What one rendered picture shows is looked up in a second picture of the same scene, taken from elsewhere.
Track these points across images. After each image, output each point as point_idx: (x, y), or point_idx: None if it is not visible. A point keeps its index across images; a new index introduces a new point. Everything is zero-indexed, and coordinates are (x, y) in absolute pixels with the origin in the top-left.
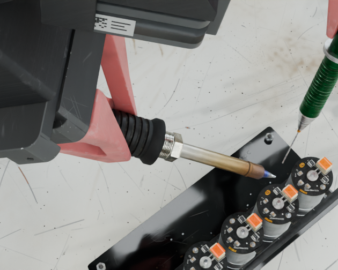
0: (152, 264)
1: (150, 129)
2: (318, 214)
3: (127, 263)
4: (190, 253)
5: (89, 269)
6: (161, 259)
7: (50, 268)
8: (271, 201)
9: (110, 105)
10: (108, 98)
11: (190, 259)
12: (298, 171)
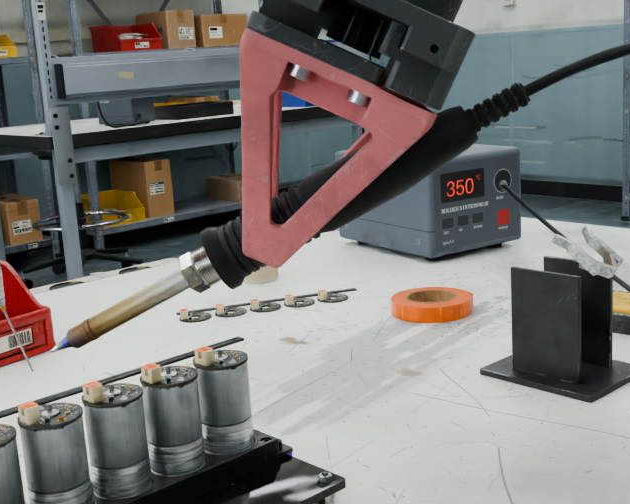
0: (251, 488)
1: (221, 226)
2: None
3: (287, 486)
4: (187, 377)
5: (341, 476)
6: (236, 493)
7: (404, 497)
8: (59, 414)
9: (277, 224)
10: (281, 226)
11: (187, 375)
12: (2, 438)
